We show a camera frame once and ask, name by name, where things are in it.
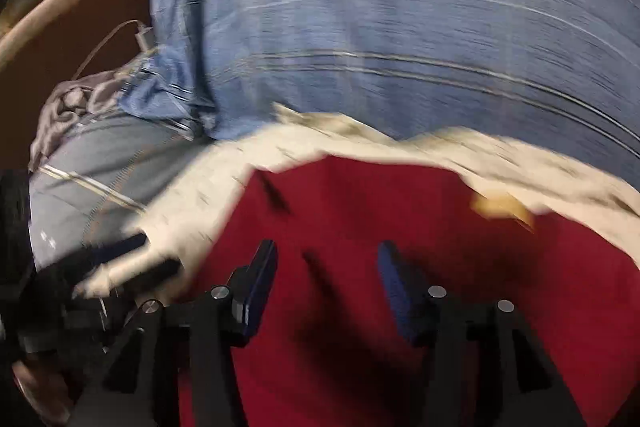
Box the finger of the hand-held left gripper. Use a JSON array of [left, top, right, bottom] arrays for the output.
[[72, 258, 182, 303], [47, 232, 149, 280]]

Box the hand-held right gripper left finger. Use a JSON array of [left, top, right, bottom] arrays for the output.
[[67, 239, 279, 427]]

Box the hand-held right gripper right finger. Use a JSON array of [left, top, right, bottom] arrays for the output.
[[377, 241, 589, 427]]

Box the red knit garment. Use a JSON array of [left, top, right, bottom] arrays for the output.
[[177, 154, 640, 427]]

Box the white leaf-print bedsheet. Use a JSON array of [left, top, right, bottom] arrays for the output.
[[75, 103, 640, 303]]

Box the grey patterned cloth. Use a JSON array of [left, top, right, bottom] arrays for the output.
[[29, 66, 137, 170]]

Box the brown wooden headboard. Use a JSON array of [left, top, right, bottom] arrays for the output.
[[0, 0, 157, 175]]

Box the blue striped quilt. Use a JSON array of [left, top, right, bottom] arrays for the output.
[[29, 0, 640, 275]]

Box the white charging cable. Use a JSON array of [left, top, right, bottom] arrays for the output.
[[74, 20, 157, 82]]

